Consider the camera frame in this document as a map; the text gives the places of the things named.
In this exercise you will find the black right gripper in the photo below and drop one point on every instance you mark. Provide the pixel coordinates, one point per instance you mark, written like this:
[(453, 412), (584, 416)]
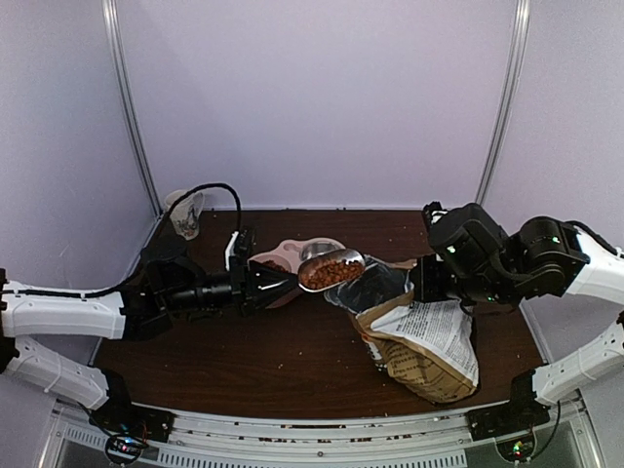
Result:
[(422, 275)]

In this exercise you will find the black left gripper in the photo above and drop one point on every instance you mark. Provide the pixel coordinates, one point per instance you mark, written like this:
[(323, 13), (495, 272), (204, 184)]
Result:
[(239, 273)]

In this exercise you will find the pink double pet bowl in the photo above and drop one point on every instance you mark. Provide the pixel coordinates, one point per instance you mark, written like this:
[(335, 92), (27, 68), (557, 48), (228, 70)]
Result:
[(290, 253)]

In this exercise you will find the dog food bag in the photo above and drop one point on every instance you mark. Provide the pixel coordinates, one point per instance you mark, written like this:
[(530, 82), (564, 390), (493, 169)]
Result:
[(426, 347)]

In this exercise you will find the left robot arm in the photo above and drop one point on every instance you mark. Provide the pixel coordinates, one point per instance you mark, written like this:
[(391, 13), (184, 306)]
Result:
[(169, 284)]

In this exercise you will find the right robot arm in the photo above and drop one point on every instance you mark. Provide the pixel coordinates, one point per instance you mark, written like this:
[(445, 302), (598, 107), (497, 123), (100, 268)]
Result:
[(474, 260)]

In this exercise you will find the brown dog food kibble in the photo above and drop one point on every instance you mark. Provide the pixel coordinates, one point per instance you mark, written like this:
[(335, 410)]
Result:
[(330, 273)]

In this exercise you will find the white patterned ceramic mug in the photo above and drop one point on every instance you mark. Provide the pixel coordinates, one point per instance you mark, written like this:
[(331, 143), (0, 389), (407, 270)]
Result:
[(184, 212)]

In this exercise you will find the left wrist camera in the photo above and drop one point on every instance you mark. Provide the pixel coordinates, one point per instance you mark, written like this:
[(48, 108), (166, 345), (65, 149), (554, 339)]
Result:
[(239, 248)]

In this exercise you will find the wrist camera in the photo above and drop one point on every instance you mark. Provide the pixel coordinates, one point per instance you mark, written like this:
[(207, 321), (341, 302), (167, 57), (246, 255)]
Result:
[(239, 248), (431, 213)]

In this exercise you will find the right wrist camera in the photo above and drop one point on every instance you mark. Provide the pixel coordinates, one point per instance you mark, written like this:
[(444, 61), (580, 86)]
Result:
[(431, 213)]

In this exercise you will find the front aluminium frame rail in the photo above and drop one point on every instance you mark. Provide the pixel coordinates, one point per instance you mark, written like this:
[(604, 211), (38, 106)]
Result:
[(436, 439)]

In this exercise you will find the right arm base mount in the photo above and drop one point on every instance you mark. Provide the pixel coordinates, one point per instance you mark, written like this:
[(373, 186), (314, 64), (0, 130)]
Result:
[(511, 426)]

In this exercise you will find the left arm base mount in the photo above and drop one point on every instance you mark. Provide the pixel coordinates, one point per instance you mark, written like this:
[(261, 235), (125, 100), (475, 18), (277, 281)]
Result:
[(128, 427)]

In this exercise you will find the right rear aluminium post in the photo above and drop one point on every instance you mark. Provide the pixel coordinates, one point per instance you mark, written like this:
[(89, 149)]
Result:
[(514, 67)]

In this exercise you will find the aluminium post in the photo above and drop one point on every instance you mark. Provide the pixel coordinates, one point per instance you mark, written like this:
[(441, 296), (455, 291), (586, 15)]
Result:
[(514, 67), (115, 42)]

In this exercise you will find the left rear aluminium post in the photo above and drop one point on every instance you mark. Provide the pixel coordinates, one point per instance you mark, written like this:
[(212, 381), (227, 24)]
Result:
[(115, 42)]

